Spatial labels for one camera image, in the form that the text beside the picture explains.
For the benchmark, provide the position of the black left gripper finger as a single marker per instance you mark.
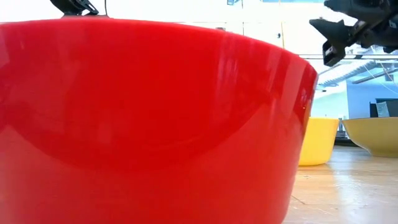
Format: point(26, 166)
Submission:
point(74, 7)

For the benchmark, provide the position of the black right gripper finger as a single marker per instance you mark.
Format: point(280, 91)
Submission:
point(334, 30)
point(334, 53)

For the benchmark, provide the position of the olive pear-print bowl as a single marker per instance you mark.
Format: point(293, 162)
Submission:
point(376, 137)

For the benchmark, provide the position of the yellow mini bowl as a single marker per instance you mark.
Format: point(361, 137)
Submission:
point(318, 141)

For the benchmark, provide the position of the white paper sheet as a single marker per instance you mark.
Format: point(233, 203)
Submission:
point(382, 109)

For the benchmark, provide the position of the dark computer monitor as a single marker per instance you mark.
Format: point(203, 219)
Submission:
point(393, 107)

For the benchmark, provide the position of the red plastic bowl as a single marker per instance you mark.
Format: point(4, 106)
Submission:
point(140, 124)

